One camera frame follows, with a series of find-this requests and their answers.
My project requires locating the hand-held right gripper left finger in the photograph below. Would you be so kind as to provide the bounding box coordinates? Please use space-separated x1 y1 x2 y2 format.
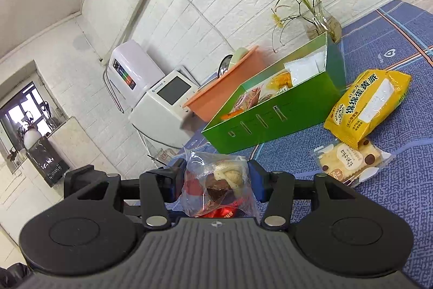
64 158 186 229

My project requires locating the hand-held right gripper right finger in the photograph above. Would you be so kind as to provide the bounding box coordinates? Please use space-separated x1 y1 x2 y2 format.
248 158 356 230

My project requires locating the clear pastry packet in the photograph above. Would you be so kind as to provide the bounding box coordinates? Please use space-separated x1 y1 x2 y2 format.
179 148 261 219

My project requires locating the green cardboard box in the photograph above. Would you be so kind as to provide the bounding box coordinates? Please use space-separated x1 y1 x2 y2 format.
202 31 347 155

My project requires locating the clear waffle packet red label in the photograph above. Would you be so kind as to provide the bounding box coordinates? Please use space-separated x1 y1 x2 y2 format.
230 87 263 115

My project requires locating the clear biscuit packet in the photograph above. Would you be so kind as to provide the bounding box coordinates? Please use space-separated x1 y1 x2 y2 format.
313 138 395 189

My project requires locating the yellow jelly packet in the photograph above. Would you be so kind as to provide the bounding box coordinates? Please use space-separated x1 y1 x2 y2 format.
263 70 292 96

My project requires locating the white snack packet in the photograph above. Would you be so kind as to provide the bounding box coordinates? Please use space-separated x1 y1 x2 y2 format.
283 51 326 87

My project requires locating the yellow cake packet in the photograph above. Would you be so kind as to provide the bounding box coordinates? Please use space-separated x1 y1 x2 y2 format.
324 70 412 149

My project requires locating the white machine with screen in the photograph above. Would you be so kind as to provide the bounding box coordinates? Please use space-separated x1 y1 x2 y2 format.
129 70 201 150

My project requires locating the orange plastic basin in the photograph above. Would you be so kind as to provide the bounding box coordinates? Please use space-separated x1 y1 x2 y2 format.
185 46 270 122

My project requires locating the metal bowl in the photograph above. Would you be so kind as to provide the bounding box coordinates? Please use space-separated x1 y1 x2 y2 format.
218 54 235 78

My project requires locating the pale green bowl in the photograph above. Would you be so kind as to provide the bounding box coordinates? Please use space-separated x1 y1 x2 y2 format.
228 47 251 68

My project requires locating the black cabinet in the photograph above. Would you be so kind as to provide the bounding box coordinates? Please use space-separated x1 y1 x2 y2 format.
26 135 70 189

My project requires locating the blue checked tablecloth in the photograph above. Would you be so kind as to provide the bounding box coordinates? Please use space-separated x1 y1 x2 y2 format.
166 0 433 289

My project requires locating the white round vase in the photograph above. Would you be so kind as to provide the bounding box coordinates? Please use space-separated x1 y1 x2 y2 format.
21 126 40 150

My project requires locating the window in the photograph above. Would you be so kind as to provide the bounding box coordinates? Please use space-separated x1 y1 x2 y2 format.
0 81 65 172

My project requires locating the glass vase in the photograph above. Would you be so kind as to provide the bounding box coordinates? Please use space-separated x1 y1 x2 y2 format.
303 1 343 44

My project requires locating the white wall water purifier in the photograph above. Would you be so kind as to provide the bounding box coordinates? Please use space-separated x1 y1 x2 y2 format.
107 41 166 109

